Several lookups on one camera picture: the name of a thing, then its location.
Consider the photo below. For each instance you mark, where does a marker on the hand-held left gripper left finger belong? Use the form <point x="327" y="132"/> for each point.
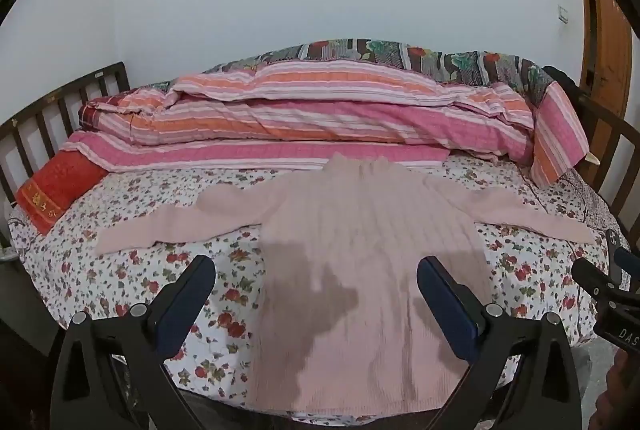
<point x="179" y="311"/>

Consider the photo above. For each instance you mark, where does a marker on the pink orange striped quilt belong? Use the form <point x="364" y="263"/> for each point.
<point x="310" y="120"/>

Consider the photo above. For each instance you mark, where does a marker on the dark floral patterned quilt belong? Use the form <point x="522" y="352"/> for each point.
<point x="430" y="58"/>

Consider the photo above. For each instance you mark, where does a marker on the white wall switch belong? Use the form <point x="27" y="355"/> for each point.
<point x="563" y="14"/>

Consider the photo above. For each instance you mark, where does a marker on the brown wooden door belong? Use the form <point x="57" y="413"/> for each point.
<point x="607" y="35"/>

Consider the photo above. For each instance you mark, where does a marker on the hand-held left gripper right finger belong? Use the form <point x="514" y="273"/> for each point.
<point x="446" y="310"/>

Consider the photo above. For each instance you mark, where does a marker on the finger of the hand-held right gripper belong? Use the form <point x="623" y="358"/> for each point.
<point x="595" y="279"/>
<point x="619" y="244"/>

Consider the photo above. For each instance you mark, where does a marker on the pink knit sweater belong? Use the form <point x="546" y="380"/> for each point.
<point x="365" y="230"/>

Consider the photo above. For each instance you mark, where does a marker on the black cloth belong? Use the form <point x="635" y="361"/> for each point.
<point x="560" y="76"/>

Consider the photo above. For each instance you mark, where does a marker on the person's right hand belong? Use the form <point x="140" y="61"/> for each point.
<point x="616" y="392"/>

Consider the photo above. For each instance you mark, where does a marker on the dark wooden bed frame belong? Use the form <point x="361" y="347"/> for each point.
<point x="55" y="110"/>

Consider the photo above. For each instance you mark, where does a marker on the floral bed sheet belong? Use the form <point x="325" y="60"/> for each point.
<point x="150" y="270"/>

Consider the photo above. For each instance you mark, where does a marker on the red embroidered pillow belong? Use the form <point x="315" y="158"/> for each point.
<point x="57" y="187"/>

